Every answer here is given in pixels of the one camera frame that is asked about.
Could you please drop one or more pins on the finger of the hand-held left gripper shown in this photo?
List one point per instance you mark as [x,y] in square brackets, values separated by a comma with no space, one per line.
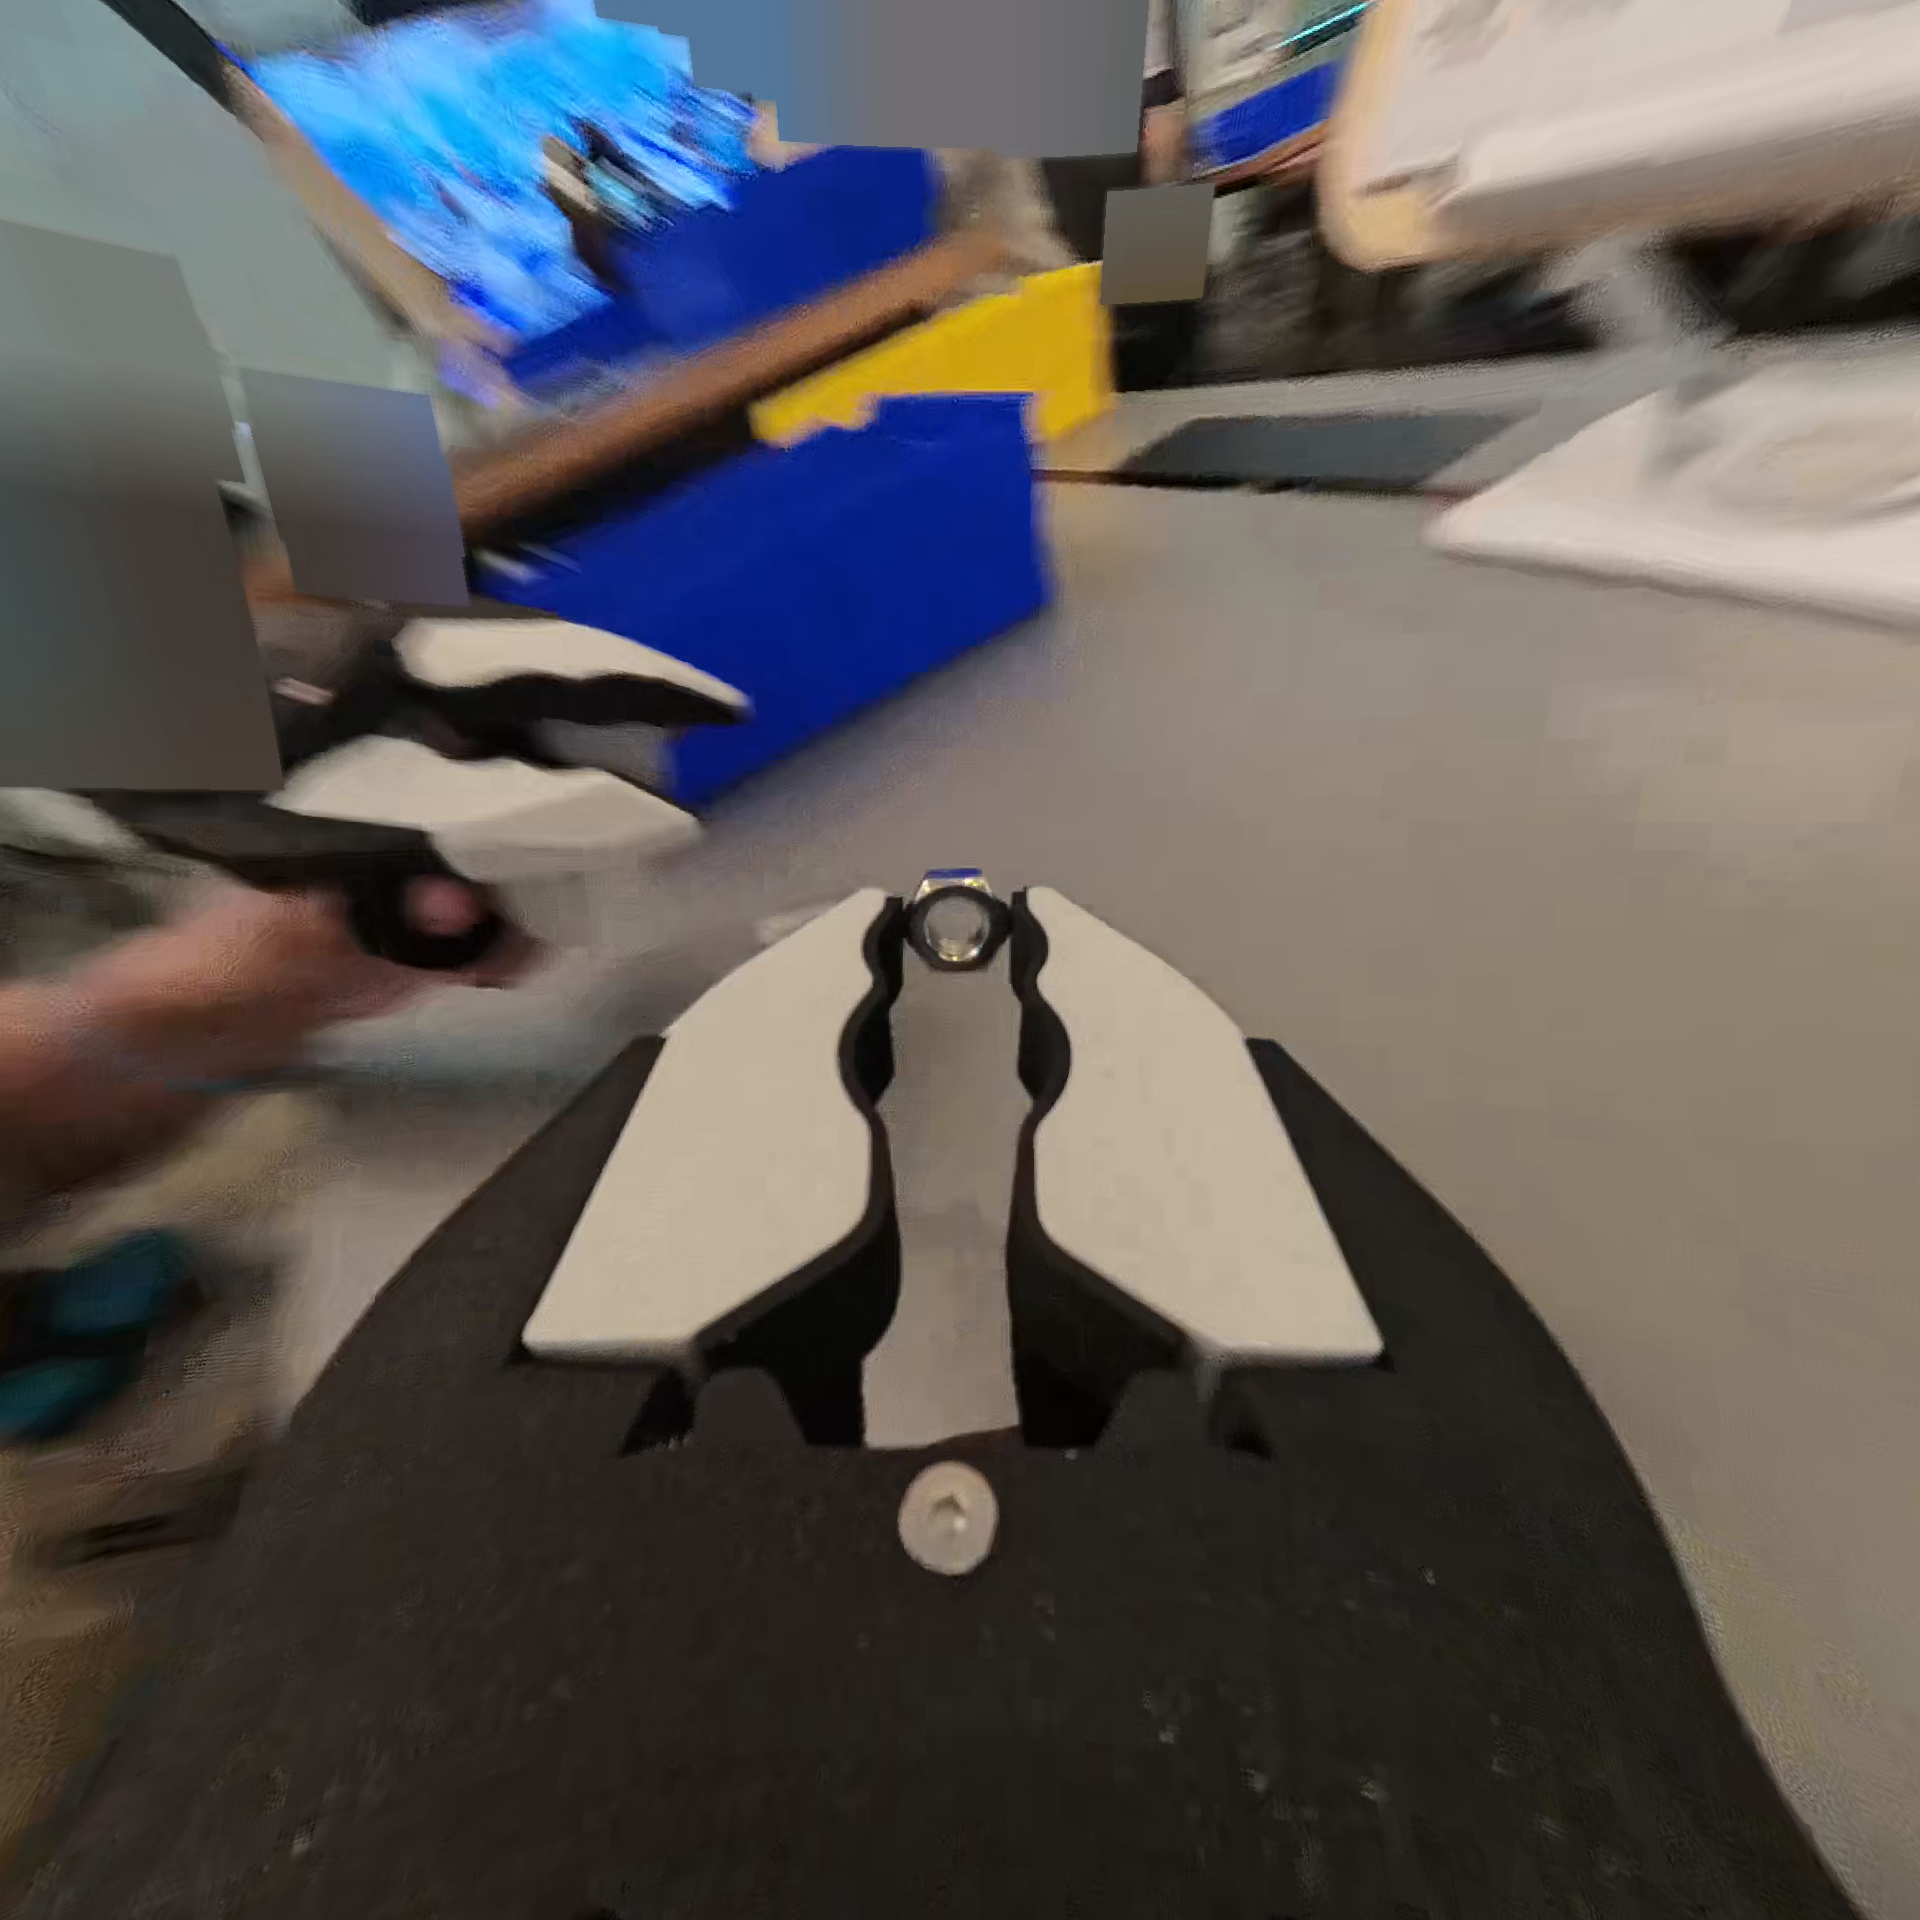
[481,811]
[555,653]

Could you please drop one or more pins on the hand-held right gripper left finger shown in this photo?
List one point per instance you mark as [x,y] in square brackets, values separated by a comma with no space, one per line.
[704,1171]

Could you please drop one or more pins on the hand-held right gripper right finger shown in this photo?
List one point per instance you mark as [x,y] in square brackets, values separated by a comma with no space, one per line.
[1201,1171]

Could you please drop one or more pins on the blue plastic bin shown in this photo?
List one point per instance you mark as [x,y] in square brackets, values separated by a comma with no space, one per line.
[841,585]

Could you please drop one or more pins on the steel hex nut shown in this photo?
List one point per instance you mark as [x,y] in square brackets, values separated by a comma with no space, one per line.
[956,922]

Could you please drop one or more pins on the person's left hand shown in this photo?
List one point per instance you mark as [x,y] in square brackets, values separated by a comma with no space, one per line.
[180,1021]

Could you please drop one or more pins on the wooden-edged table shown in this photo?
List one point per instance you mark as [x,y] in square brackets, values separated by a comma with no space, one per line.
[674,412]

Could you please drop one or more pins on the long blue bin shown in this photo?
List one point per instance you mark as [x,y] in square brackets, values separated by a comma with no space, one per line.
[780,255]

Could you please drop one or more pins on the large display screen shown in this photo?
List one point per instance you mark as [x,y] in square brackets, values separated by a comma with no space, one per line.
[451,135]

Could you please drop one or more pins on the yellow plastic bin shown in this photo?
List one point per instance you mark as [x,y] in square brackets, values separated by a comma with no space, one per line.
[1021,352]

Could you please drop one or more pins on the black flat pad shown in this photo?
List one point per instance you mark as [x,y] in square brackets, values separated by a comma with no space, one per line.
[1305,451]

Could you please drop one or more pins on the wooden board document stand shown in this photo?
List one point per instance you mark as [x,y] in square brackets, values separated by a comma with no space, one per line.
[1651,511]

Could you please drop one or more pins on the small blue bin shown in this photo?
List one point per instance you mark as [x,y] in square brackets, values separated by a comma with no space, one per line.
[1260,128]

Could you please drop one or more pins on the printed instruction sheet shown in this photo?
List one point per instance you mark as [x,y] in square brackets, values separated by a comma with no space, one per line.
[1651,90]

